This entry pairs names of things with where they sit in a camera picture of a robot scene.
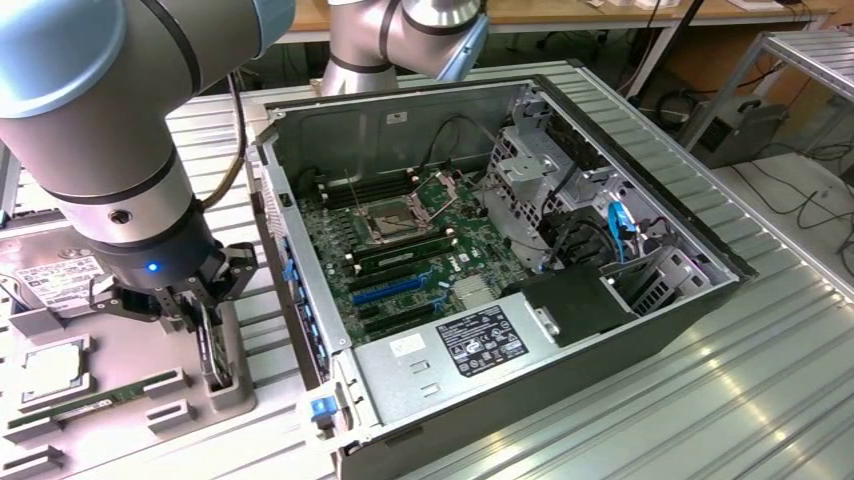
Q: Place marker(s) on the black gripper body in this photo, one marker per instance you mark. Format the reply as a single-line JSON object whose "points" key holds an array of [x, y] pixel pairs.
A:
{"points": [[157, 250]]}

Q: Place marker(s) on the metal socket cover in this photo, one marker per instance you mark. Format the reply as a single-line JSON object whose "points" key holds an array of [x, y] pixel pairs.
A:
{"points": [[442, 192]]}

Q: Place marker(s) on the green RAM stick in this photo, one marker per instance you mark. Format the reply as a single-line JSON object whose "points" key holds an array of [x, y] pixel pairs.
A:
{"points": [[94, 400]]}

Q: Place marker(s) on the black open PC case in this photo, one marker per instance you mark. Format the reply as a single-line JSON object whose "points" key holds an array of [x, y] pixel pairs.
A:
{"points": [[535, 380]]}

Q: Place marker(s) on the silver CPU chip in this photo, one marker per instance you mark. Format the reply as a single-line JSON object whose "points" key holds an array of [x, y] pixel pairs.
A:
{"points": [[55, 372]]}

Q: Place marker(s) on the aluminium frame table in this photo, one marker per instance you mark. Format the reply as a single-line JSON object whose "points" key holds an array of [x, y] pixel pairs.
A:
{"points": [[801, 60]]}

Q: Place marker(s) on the wooden desk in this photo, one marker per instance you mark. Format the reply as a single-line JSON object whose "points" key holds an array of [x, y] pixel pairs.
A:
{"points": [[601, 12]]}

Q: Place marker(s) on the blue case latch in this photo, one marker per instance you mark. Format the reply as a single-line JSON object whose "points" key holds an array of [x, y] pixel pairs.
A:
{"points": [[322, 406]]}

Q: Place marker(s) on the green motherboard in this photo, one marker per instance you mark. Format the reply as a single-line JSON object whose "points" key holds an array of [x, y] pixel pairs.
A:
{"points": [[401, 270]]}

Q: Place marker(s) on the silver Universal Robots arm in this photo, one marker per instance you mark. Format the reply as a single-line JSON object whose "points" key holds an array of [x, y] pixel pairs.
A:
{"points": [[101, 100]]}

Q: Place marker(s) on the metal disk bay cage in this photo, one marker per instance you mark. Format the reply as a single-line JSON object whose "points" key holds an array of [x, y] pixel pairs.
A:
{"points": [[535, 185]]}

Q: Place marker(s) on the hard disk with white label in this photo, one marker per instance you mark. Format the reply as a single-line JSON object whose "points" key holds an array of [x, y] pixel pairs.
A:
{"points": [[57, 280]]}

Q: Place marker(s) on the silver chipset heatsink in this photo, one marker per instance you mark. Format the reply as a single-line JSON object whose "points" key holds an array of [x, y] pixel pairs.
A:
{"points": [[474, 291]]}

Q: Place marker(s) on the CPU socket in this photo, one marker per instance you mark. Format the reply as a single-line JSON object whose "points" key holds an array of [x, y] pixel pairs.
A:
{"points": [[396, 220]]}

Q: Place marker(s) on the grey parts rack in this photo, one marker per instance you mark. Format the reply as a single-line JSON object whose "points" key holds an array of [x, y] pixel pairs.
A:
{"points": [[128, 360]]}

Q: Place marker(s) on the thin metal locking lever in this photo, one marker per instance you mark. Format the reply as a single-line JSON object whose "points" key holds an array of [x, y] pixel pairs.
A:
{"points": [[356, 192]]}

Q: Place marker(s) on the blue expansion slot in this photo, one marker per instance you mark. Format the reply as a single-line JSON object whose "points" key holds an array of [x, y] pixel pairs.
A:
{"points": [[394, 291]]}

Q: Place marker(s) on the grey power supply unit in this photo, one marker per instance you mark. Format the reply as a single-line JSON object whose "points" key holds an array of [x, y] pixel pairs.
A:
{"points": [[454, 360]]}

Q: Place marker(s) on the black plastic shroud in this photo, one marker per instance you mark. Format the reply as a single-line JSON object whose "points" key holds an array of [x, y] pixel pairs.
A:
{"points": [[575, 307]]}

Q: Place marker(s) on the grey box device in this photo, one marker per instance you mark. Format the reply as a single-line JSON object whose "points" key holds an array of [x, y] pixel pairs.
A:
{"points": [[737, 132]]}

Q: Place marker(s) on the dark installed RAM stick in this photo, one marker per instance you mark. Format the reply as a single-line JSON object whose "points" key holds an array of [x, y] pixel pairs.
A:
{"points": [[401, 252]]}

